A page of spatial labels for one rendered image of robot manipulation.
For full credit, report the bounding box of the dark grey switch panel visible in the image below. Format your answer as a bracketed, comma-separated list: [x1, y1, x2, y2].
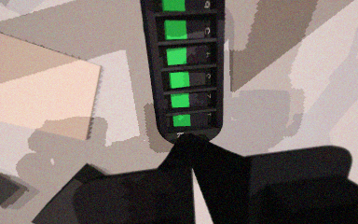
[140, 0, 225, 144]

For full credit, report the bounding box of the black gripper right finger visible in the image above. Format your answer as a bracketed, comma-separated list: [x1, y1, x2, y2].
[186, 133, 352, 224]

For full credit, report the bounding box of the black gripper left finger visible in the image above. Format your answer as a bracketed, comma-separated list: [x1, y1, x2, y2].
[73, 134, 196, 224]

